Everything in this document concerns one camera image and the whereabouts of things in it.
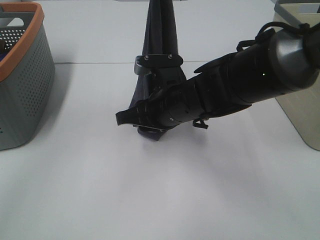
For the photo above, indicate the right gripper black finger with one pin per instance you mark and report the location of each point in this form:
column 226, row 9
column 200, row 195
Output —
column 130, row 116

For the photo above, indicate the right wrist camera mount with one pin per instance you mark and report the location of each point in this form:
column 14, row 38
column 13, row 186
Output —
column 159, row 70

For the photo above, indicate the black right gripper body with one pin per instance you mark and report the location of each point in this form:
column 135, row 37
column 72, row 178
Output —
column 161, row 109

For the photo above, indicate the beige basket with grey rim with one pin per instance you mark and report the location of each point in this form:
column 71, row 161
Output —
column 302, row 107

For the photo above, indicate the dark navy towel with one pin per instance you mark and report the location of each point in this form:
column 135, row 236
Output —
column 160, row 38

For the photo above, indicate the grey basket with orange rim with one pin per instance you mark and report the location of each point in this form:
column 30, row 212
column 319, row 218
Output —
column 27, row 72

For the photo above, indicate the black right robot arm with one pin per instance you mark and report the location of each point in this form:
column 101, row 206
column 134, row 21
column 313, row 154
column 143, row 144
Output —
column 280, row 60

